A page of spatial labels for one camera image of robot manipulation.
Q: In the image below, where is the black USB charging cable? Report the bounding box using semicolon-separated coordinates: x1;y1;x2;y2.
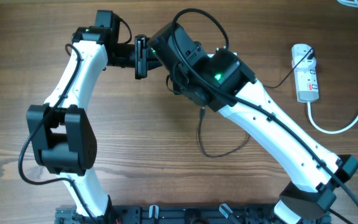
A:
197;47;316;158

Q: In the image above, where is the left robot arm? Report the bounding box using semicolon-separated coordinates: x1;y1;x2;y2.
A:
18;10;161;223

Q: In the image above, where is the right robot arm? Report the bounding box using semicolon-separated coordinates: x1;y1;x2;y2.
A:
147;23;358;223

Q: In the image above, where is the white USB charger adapter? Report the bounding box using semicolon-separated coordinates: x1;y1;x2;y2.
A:
291;44;316;72

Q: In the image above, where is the white power strip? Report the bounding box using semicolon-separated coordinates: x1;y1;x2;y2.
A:
291;44;320;104

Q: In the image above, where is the black left camera cable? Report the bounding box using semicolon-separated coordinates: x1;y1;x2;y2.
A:
17;43;99;224

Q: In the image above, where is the black camera cable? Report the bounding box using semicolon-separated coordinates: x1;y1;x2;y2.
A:
165;7;358;224
17;43;99;224

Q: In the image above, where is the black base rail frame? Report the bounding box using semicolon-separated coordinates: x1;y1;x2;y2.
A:
54;203;279;224

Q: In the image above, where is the black right camera cable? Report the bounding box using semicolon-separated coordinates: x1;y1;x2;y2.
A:
165;7;358;224

